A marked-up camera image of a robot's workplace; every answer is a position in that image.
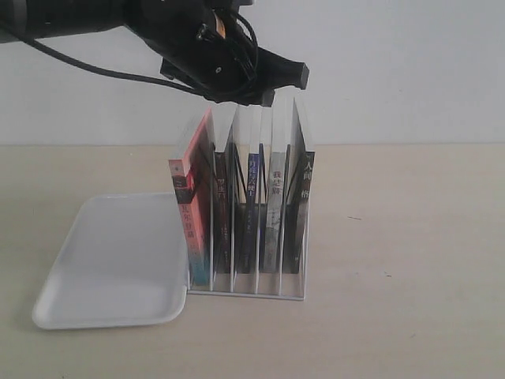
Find black book white characters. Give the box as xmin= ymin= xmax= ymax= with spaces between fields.
xmin=285 ymin=96 xmax=315 ymax=274

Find white wire book rack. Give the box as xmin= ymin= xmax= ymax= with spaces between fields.
xmin=189 ymin=142 xmax=314 ymax=301

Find grey white book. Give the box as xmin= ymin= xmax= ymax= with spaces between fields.
xmin=263 ymin=99 xmax=286 ymax=273

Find white plastic tray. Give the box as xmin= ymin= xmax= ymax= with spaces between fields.
xmin=32 ymin=193 xmax=189 ymax=330

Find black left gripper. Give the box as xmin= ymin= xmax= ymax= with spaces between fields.
xmin=123 ymin=1 xmax=309 ymax=107

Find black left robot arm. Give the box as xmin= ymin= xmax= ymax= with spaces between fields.
xmin=1 ymin=0 xmax=309 ymax=107

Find dark maroon book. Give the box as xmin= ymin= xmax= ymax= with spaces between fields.
xmin=212 ymin=104 xmax=237 ymax=275

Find blue book with orange moon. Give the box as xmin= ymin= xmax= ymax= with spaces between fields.
xmin=239 ymin=107 xmax=262 ymax=273

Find black cable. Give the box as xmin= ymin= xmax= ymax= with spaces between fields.
xmin=0 ymin=19 xmax=206 ymax=98

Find pink and teal book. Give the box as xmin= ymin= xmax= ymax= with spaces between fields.
xmin=168 ymin=109 xmax=214 ymax=287

